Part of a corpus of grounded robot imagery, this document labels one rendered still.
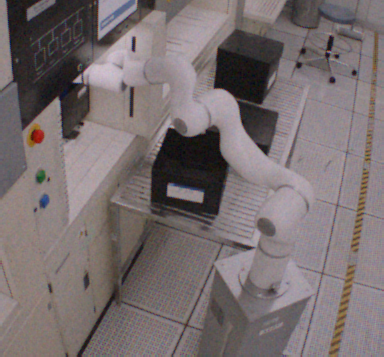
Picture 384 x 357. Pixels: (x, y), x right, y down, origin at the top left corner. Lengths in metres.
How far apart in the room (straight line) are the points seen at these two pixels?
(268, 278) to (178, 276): 1.08
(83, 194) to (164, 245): 1.07
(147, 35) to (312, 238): 1.70
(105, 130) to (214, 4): 1.48
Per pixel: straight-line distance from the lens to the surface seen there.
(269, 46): 2.72
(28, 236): 1.56
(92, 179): 1.98
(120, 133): 2.20
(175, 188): 1.96
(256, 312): 1.75
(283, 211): 1.49
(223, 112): 1.59
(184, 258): 2.84
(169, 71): 1.58
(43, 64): 1.36
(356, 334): 2.76
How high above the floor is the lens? 2.20
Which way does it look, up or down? 40 degrees down
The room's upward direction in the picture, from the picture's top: 7 degrees clockwise
